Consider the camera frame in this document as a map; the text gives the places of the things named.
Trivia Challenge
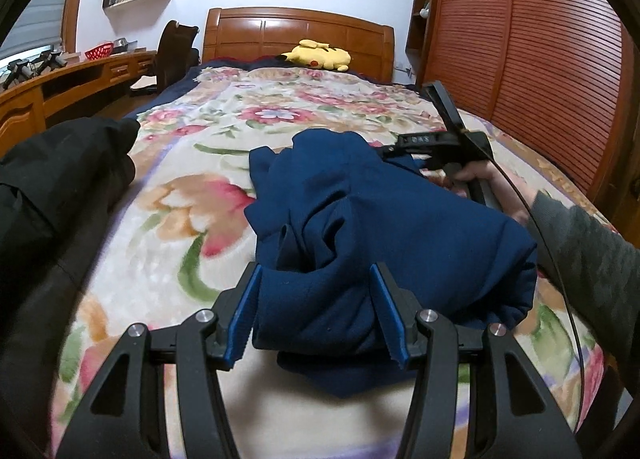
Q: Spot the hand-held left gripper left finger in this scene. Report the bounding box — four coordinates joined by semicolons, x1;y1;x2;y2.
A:
55;261;264;459

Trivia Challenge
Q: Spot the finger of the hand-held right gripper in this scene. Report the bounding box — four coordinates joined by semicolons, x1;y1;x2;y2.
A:
377;144;436;172

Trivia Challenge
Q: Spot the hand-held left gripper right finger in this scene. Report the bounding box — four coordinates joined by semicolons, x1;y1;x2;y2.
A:
369;261;583;459

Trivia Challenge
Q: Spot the navy blue suit jacket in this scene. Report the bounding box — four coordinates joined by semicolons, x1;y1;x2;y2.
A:
243;130;538;399

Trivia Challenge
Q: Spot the person's right forearm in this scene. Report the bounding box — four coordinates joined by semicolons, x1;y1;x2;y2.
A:
520;189;640;385

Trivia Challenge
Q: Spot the person's right hand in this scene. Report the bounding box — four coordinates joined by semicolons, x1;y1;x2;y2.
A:
440;161;536;224

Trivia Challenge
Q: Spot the floral blanket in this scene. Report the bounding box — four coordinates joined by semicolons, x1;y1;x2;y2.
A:
50;66;608;459

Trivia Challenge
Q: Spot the yellow plush toy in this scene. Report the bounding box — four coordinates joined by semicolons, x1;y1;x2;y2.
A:
279;39;352;72

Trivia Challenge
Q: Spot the wooden louvered wardrobe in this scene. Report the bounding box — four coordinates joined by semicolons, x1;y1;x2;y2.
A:
405;0;640;220

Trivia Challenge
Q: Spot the wooden bed headboard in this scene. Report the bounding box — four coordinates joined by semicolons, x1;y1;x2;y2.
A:
201;7;396;84

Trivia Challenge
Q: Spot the black garment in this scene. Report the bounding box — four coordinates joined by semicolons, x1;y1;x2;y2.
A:
0;116;141;445

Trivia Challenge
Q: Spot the dark office chair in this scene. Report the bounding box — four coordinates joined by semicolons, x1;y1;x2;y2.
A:
131;20;201;96

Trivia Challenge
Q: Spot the wooden desk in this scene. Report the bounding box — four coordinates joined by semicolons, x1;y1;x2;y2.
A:
0;50;158;160

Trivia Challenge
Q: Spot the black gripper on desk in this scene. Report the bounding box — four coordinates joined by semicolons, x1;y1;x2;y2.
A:
2;59;36;88
35;51;68;74

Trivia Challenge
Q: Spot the grey window blind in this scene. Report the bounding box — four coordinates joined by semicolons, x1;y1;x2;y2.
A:
0;0;78;60

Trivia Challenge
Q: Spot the black cable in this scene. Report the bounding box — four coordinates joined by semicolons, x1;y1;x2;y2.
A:
460;128;586;432

